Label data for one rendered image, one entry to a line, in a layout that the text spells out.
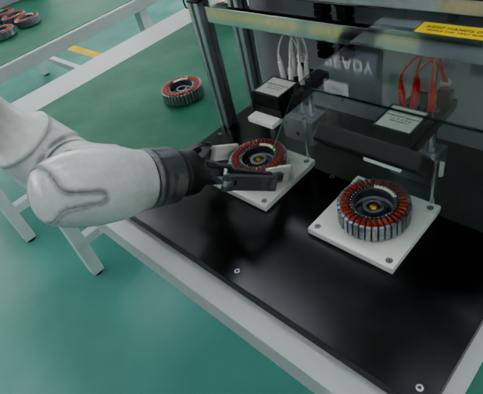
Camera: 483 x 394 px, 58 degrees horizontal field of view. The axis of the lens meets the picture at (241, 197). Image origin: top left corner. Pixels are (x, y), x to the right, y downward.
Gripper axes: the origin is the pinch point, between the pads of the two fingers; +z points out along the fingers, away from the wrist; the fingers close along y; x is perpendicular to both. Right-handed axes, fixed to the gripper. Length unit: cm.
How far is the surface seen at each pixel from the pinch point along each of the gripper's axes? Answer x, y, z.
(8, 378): -103, -78, -19
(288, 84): 14.9, 1.6, 2.5
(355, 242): -4.7, 24.7, -4.0
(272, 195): -3.9, 6.6, -2.6
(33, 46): 3, -138, 16
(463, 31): 26.4, 31.5, -6.5
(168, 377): -85, -32, 13
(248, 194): -5.0, 2.7, -4.4
